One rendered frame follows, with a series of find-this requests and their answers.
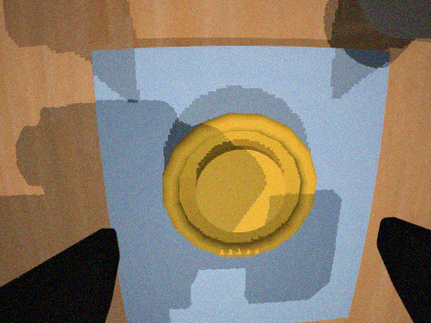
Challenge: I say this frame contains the light blue mat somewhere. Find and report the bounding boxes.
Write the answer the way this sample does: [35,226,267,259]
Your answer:
[91,46,391,323]

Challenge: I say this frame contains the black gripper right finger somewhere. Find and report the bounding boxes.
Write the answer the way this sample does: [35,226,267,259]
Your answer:
[377,216,431,323]

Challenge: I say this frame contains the grey cylinder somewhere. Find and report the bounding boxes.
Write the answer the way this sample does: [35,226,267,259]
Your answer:
[358,0,431,39]

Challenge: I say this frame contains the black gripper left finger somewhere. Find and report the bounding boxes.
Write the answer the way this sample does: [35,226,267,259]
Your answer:
[0,229,119,323]

